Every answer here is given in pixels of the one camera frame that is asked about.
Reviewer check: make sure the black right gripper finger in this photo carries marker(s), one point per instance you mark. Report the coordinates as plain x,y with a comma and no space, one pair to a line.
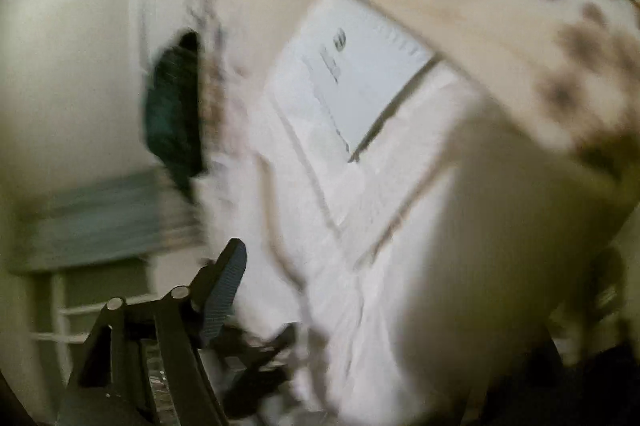
215,286

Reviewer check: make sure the dark green garment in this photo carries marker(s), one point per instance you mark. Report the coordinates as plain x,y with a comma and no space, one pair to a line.
171,115

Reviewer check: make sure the grey-green striped curtain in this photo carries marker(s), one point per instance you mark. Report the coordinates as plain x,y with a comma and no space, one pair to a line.
111,220

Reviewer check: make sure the white wardrobe door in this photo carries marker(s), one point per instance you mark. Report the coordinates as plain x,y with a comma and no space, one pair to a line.
153,25

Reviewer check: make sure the white pants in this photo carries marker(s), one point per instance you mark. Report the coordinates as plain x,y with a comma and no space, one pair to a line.
390,208

